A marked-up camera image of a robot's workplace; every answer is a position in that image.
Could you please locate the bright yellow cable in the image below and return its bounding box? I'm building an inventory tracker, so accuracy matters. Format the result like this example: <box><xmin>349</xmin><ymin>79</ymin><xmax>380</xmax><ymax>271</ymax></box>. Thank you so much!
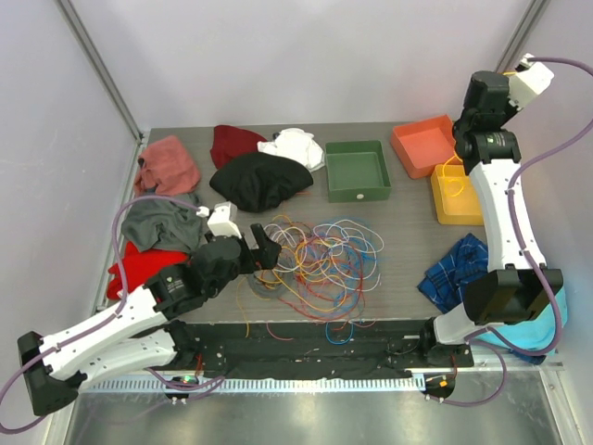
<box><xmin>439</xmin><ymin>69</ymin><xmax>518</xmax><ymax>199</ymax></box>

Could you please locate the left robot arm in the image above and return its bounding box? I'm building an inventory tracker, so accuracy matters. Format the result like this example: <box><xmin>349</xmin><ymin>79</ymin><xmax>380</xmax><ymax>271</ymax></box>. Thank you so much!
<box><xmin>18</xmin><ymin>223</ymin><xmax>282</xmax><ymax>416</ymax></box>

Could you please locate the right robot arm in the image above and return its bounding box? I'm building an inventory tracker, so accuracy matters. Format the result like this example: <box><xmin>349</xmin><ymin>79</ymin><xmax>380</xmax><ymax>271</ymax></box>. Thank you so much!
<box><xmin>418</xmin><ymin>63</ymin><xmax>563</xmax><ymax>366</ymax></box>

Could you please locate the black cloth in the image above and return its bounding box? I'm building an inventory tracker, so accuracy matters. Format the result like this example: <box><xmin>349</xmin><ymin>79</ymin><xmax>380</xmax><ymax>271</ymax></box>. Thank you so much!
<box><xmin>209</xmin><ymin>152</ymin><xmax>314</xmax><ymax>213</ymax></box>

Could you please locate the orange plastic bin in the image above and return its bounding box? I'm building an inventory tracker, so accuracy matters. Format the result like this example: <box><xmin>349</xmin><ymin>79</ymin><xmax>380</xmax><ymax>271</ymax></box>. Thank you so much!
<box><xmin>390</xmin><ymin>115</ymin><xmax>461</xmax><ymax>180</ymax></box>

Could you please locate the grey cloth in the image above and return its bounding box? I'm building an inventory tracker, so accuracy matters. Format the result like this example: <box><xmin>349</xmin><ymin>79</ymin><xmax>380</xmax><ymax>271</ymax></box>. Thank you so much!
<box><xmin>121</xmin><ymin>198</ymin><xmax>204</xmax><ymax>253</ymax></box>

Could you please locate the white cloth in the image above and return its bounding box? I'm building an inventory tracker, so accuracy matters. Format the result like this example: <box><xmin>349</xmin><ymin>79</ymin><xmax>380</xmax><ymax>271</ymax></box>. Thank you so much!
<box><xmin>257</xmin><ymin>128</ymin><xmax>325</xmax><ymax>172</ymax></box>

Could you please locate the dark red cloth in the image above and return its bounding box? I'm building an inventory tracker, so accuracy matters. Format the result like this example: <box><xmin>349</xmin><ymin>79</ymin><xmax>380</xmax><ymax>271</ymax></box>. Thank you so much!
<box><xmin>210</xmin><ymin>124</ymin><xmax>267</xmax><ymax>170</ymax></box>

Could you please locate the yellow plastic bin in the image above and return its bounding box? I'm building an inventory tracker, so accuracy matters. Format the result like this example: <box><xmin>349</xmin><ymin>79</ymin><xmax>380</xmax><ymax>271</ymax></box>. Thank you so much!
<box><xmin>430</xmin><ymin>164</ymin><xmax>484</xmax><ymax>226</ymax></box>

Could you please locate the bright red cloth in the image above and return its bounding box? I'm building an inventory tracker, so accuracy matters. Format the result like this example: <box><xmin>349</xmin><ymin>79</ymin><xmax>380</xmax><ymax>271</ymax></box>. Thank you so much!
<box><xmin>106</xmin><ymin>241</ymin><xmax>189</xmax><ymax>300</ymax></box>

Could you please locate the green plastic bin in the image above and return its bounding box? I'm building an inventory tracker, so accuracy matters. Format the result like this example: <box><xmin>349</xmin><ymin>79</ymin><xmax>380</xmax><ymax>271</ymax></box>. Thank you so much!
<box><xmin>325</xmin><ymin>140</ymin><xmax>392</xmax><ymax>203</ymax></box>

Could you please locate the pink cloth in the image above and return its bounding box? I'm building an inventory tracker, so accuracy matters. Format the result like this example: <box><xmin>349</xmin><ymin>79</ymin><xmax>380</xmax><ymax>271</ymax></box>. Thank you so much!
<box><xmin>133</xmin><ymin>135</ymin><xmax>201</xmax><ymax>197</ymax></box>

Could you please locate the blue plaid shirt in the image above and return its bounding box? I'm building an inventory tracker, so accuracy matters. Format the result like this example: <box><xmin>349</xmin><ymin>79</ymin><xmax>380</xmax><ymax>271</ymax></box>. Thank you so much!
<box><xmin>417</xmin><ymin>233</ymin><xmax>488</xmax><ymax>313</ymax></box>

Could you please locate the turquoise cloth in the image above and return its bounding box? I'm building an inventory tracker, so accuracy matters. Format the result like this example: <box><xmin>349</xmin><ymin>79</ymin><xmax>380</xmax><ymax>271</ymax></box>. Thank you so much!
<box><xmin>477</xmin><ymin>287</ymin><xmax>568</xmax><ymax>350</ymax></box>

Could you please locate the grey coiled cable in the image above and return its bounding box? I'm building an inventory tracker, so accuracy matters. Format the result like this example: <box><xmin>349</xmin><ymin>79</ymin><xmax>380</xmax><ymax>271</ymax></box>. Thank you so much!
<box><xmin>247</xmin><ymin>255</ymin><xmax>295</xmax><ymax>300</ymax></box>

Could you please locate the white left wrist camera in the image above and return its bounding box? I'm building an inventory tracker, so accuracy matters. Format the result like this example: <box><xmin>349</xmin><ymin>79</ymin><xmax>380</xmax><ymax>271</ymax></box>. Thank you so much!
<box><xmin>196</xmin><ymin>201</ymin><xmax>242</xmax><ymax>238</ymax></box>

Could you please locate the right aluminium frame post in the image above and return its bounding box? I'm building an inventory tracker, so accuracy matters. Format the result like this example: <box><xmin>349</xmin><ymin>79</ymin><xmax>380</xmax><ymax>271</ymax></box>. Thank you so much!
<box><xmin>495</xmin><ymin>0</ymin><xmax>551</xmax><ymax>72</ymax></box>

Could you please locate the aluminium frame post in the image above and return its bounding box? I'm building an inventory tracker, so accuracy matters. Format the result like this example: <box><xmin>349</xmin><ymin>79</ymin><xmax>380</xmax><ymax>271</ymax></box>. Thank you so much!
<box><xmin>55</xmin><ymin>0</ymin><xmax>144</xmax><ymax>144</ymax></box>
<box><xmin>495</xmin><ymin>0</ymin><xmax>551</xmax><ymax>72</ymax></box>

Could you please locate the blue cable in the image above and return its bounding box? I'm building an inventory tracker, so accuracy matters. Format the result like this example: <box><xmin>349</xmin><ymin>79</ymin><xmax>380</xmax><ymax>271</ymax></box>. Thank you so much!
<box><xmin>305</xmin><ymin>213</ymin><xmax>386</xmax><ymax>344</ymax></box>

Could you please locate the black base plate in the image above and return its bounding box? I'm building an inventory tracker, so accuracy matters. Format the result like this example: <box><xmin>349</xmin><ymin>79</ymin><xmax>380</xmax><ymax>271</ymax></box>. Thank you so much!
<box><xmin>163</xmin><ymin>320</ymin><xmax>474</xmax><ymax>380</ymax></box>

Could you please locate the white slotted cable duct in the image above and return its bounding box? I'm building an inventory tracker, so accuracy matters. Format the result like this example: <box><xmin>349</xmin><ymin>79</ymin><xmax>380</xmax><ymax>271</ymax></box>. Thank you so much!
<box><xmin>82</xmin><ymin>374</ymin><xmax>425</xmax><ymax>394</ymax></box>

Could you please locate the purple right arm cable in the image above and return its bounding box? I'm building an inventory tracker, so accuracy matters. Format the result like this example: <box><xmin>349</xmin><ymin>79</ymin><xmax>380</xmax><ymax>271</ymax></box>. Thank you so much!
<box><xmin>462</xmin><ymin>56</ymin><xmax>593</xmax><ymax>367</ymax></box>

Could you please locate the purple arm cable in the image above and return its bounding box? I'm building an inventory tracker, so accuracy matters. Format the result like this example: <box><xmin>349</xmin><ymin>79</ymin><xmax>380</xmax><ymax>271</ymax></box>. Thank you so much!
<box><xmin>462</xmin><ymin>56</ymin><xmax>593</xmax><ymax>367</ymax></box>
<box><xmin>0</xmin><ymin>195</ymin><xmax>205</xmax><ymax>432</ymax></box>

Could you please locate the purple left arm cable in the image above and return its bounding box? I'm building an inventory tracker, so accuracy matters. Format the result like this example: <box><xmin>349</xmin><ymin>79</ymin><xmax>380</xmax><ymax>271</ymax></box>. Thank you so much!
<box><xmin>0</xmin><ymin>195</ymin><xmax>205</xmax><ymax>432</ymax></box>

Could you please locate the left aluminium frame post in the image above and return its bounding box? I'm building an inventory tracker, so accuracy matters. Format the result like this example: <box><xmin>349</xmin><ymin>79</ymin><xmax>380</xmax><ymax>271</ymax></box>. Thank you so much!
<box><xmin>55</xmin><ymin>0</ymin><xmax>144</xmax><ymax>144</ymax></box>

